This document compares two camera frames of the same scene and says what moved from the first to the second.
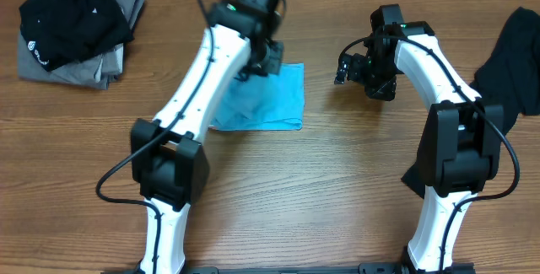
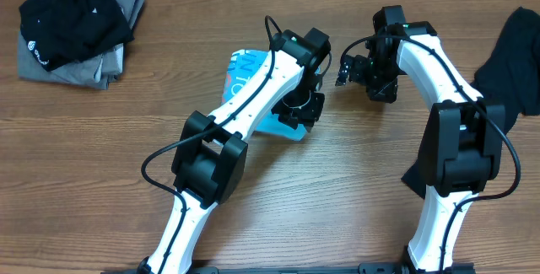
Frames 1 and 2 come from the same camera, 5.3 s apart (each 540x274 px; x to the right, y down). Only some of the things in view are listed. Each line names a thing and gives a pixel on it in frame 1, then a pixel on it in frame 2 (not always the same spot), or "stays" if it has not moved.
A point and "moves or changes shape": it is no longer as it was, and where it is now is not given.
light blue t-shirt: [263, 102] moves or changes shape
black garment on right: [508, 77] stays
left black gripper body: [265, 60] → [299, 104]
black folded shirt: [72, 21] stays
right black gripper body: [352, 69] stays
